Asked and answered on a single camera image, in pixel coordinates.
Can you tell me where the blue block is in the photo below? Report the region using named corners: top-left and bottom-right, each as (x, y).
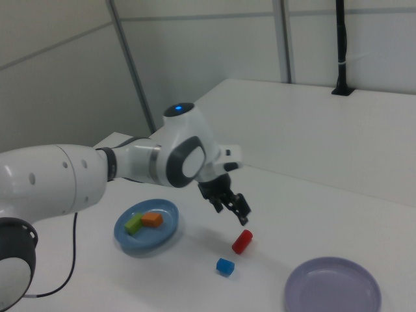
top-left (216, 257), bottom-right (235, 277)

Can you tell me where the blue plate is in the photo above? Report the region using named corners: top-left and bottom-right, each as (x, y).
top-left (113, 198), bottom-right (180, 257)

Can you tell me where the red cylinder block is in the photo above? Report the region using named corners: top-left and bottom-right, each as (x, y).
top-left (231, 229), bottom-right (254, 255)

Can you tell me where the orange block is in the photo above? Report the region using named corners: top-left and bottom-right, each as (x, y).
top-left (140, 213), bottom-right (164, 228)

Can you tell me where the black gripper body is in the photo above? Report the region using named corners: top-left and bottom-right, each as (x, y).
top-left (197, 174), bottom-right (233, 204)

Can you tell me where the black pole with base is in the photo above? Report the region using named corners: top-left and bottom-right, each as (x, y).
top-left (331, 0), bottom-right (355, 97)

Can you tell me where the green block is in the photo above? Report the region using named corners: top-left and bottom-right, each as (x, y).
top-left (124, 213), bottom-right (144, 235)

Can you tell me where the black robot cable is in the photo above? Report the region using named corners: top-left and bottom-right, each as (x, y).
top-left (25, 177), bottom-right (147, 298)

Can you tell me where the purple plate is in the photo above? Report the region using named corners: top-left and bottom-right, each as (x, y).
top-left (284, 256), bottom-right (383, 312)

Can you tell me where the grey partition post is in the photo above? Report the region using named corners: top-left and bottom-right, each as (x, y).
top-left (105, 0), bottom-right (157, 135)
top-left (278, 0), bottom-right (297, 85)

